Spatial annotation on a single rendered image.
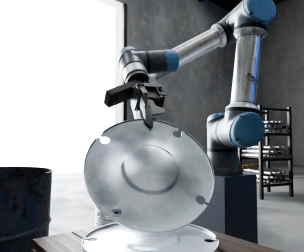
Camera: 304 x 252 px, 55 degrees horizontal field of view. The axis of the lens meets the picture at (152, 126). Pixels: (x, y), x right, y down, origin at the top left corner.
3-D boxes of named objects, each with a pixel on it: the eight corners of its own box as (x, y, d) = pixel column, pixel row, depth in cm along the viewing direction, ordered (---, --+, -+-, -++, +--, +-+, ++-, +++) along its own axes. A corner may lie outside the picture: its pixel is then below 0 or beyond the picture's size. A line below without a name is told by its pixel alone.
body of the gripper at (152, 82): (168, 95, 78) (156, 71, 87) (137, 93, 75) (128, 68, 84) (160, 117, 83) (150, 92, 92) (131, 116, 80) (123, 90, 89)
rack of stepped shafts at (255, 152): (264, 200, 285) (262, 104, 291) (234, 193, 327) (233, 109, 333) (297, 197, 302) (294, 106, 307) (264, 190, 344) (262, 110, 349)
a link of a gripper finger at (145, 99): (152, 101, 73) (143, 82, 79) (146, 101, 72) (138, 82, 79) (147, 116, 76) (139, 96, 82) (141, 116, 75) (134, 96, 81)
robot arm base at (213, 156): (195, 172, 116) (194, 147, 116) (221, 170, 124) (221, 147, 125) (224, 176, 103) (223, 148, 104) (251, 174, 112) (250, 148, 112)
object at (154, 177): (54, 179, 59) (53, 177, 59) (133, 103, 77) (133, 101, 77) (175, 265, 52) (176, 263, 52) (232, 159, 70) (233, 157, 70)
